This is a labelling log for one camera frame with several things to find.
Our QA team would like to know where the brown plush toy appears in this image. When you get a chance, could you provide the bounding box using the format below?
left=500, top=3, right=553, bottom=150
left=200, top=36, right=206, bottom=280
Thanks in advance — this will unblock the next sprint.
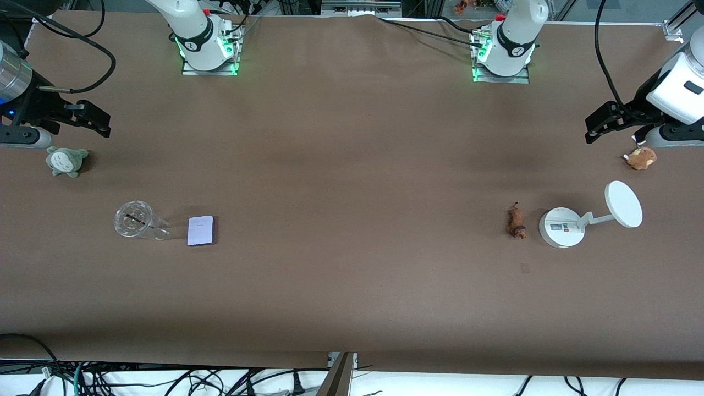
left=624, top=132, right=658, bottom=171

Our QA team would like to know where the clear plastic cup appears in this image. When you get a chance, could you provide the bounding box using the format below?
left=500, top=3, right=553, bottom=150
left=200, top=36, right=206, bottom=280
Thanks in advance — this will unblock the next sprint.
left=114, top=200, right=171, bottom=241

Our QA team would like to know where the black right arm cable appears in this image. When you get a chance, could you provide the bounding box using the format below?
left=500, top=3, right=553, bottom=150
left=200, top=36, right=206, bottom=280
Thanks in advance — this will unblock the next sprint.
left=0, top=0, right=116, bottom=93

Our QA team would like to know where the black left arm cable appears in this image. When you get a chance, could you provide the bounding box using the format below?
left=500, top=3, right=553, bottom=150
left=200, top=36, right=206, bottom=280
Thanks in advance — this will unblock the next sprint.
left=594, top=0, right=647, bottom=124

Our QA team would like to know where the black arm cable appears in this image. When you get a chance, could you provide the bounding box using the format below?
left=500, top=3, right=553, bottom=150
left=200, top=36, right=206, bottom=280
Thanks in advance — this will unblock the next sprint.
left=0, top=0, right=116, bottom=93
left=594, top=0, right=647, bottom=124

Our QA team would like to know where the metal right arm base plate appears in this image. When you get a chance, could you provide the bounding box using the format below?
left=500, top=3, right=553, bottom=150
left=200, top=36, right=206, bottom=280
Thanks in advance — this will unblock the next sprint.
left=181, top=22, right=241, bottom=76

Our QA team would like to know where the grey-green plush toy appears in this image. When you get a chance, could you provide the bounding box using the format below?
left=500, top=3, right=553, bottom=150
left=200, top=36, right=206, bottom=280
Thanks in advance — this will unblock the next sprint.
left=45, top=145, right=90, bottom=178

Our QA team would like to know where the brown table cover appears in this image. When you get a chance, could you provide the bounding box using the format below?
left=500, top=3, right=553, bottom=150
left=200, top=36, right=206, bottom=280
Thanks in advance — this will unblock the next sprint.
left=0, top=11, right=704, bottom=380

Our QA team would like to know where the brown carrot-shaped toy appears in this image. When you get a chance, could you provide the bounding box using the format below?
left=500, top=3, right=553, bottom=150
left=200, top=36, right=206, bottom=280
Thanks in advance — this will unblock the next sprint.
left=503, top=201, right=527, bottom=240

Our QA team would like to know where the white round desk lamp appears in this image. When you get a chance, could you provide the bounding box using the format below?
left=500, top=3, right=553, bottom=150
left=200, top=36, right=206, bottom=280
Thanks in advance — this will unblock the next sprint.
left=538, top=180, right=644, bottom=249

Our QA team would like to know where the black cable on table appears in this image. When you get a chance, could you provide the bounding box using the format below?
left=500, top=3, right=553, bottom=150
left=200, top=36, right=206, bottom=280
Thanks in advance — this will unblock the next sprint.
left=377, top=15, right=487, bottom=49

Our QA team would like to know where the black looped cable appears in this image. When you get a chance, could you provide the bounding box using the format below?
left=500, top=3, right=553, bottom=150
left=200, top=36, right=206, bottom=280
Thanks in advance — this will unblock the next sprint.
left=0, top=333, right=58, bottom=380

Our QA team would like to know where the metal support post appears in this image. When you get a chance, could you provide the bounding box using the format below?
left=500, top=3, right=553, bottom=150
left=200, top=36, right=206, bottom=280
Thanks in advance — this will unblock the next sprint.
left=316, top=352, right=358, bottom=396

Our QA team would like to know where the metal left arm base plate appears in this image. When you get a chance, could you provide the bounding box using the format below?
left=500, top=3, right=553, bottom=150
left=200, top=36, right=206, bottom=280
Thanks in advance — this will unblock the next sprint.
left=471, top=27, right=530, bottom=84

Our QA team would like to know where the small lavender box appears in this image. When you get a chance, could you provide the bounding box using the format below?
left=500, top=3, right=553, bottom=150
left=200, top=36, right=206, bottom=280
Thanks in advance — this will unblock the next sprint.
left=187, top=215, right=215, bottom=246

